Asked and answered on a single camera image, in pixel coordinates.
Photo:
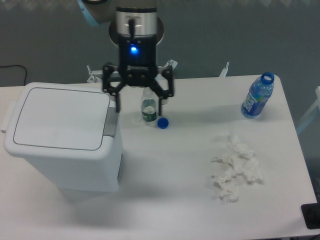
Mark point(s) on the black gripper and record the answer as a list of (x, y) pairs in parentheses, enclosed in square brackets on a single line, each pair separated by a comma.
[(137, 62)]

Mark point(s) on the white trash can lid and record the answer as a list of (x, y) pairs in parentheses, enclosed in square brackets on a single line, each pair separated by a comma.
[(62, 119)]

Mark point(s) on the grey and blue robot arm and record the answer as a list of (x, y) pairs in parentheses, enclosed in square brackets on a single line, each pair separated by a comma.
[(102, 11)]

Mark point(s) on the blue bottle cap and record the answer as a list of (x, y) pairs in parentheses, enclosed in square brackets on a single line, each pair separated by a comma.
[(162, 123)]

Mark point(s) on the white trash can body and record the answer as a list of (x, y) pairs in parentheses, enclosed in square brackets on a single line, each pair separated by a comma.
[(85, 170)]

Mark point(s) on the clear bottle green label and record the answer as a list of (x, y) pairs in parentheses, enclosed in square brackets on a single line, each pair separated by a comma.
[(148, 107)]

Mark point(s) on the blue plastic drink bottle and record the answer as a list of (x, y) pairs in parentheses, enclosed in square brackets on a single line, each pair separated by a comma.
[(259, 93)]

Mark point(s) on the crumpled white tissue upper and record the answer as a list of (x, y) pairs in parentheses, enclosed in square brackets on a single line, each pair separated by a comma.
[(242, 162)]

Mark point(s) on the crumpled white tissue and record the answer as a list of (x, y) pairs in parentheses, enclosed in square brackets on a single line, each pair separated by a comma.
[(228, 189), (242, 162)]

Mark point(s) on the crumpled white tissue lower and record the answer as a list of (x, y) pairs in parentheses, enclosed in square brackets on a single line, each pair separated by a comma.
[(228, 189)]

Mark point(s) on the black device at corner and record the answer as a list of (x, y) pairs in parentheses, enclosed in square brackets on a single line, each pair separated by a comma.
[(311, 215)]

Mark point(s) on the white metal base frame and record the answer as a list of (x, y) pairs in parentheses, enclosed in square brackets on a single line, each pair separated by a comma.
[(97, 75)]

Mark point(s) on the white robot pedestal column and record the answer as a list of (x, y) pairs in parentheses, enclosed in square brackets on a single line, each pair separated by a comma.
[(150, 27)]

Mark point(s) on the white frame at right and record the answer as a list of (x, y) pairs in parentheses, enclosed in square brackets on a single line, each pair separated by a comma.
[(310, 115)]

